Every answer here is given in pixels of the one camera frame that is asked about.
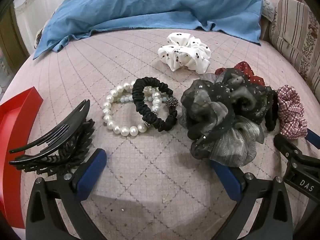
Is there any red plaid scrunchie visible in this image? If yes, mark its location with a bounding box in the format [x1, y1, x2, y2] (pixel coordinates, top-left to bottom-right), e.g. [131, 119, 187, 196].
[277, 85, 308, 140]

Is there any black claw hair clip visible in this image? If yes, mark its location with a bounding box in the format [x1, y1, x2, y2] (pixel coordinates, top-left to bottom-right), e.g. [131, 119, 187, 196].
[9, 100, 95, 176]

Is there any black grey organza scrunchie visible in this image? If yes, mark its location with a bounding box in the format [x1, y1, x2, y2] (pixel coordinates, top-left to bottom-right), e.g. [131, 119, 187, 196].
[181, 68, 279, 167]

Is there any dark red dotted scrunchie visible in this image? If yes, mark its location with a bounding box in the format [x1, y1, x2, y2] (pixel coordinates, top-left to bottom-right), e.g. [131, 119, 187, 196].
[215, 61, 265, 86]

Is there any large white pearl bracelet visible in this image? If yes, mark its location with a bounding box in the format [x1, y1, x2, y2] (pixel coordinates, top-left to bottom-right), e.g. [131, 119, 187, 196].
[102, 80, 148, 137]

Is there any black hair tie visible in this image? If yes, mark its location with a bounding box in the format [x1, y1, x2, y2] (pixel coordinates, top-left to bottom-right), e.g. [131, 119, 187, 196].
[132, 76, 179, 133]

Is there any white cherry print scrunchie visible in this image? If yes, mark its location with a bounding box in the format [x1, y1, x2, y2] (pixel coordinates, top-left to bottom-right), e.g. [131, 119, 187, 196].
[157, 32, 212, 74]

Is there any small pale bead bracelet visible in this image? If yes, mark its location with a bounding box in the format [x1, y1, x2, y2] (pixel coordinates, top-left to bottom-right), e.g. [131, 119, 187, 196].
[113, 86, 169, 113]

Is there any red tray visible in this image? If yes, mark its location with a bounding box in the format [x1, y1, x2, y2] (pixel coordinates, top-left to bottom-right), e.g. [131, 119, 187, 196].
[0, 87, 43, 229]

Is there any striped floral pillow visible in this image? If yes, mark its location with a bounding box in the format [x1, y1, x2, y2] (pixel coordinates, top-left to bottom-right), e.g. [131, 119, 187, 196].
[269, 0, 320, 99]

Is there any grey pillow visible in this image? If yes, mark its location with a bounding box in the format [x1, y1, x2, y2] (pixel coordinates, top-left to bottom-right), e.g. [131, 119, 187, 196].
[261, 0, 275, 22]

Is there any blue blanket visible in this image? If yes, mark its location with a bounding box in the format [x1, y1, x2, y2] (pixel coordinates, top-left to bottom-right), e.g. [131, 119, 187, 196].
[34, 0, 263, 57]

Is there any brown white patterned blanket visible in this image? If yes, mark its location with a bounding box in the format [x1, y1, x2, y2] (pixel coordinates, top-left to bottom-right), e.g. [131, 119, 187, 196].
[34, 28, 43, 49]

